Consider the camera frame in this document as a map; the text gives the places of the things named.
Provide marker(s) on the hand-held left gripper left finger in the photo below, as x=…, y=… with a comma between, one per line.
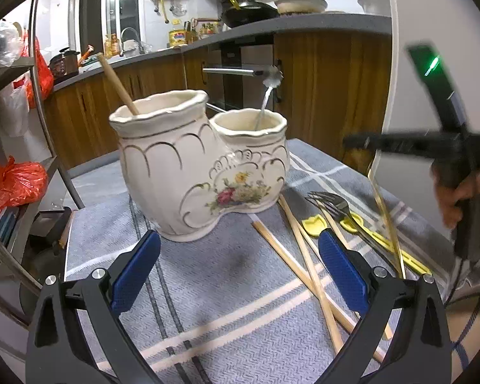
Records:
x=138, y=266

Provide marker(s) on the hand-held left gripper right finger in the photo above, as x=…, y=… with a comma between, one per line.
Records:
x=342, y=270

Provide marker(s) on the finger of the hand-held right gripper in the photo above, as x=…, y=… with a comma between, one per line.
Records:
x=392, y=143

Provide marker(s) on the wooden chopstick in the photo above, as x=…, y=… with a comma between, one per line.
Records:
x=310, y=272
x=116, y=82
x=288, y=262
x=304, y=230

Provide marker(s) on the long yellow plastic spoon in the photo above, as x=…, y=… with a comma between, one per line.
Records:
x=380, y=242

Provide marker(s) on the silver metal fork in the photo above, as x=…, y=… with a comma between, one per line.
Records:
x=336, y=206

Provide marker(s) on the floral ceramic utensil holder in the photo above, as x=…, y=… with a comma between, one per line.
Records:
x=172, y=176

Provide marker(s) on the person's right hand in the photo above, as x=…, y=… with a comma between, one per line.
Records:
x=446, y=204

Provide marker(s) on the short yellow plastic spoon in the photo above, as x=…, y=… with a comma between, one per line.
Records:
x=314, y=226

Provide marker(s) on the wooden lower cabinets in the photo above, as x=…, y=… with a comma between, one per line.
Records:
x=328, y=88

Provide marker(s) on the grey striped tablecloth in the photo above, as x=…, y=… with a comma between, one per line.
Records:
x=224, y=296

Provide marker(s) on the large white bowl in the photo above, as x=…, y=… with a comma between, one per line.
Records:
x=374, y=4

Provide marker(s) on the silver metal spoon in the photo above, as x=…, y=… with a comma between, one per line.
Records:
x=266, y=100

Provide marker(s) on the grey kitchen countertop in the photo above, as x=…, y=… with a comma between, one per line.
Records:
x=328, y=24

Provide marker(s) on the tied red plastic bag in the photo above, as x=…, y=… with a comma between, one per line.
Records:
x=12, y=186

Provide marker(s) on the white clay cooking pot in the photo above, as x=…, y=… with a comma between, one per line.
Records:
x=300, y=4

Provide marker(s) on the built-in oven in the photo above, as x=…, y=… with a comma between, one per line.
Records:
x=232, y=90

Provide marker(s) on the black wok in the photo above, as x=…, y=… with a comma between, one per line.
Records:
x=248, y=12

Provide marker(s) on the white plastic bag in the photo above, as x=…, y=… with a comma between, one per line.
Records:
x=14, y=108

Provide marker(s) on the hanging red plastic bag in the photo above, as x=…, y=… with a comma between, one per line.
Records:
x=38, y=76

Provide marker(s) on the dark rice cooker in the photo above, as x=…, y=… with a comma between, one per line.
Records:
x=64, y=64

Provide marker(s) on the seasoning jars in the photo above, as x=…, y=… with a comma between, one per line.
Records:
x=208, y=30

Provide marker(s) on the small amber oil bottles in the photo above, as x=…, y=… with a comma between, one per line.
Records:
x=112, y=46

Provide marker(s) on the chrome kitchen faucet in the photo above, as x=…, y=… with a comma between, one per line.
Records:
x=134, y=40

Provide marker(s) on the knife block with scissors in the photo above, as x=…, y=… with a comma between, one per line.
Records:
x=191, y=32

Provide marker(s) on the yellow cooking oil bottle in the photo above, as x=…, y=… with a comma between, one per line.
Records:
x=178, y=38

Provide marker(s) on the metal shelf rack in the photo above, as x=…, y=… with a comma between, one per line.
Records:
x=8, y=72

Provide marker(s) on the sliding glass window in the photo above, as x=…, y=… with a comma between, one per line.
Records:
x=104, y=8

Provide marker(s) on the clear plastic bag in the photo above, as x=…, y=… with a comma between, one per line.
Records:
x=0, y=42

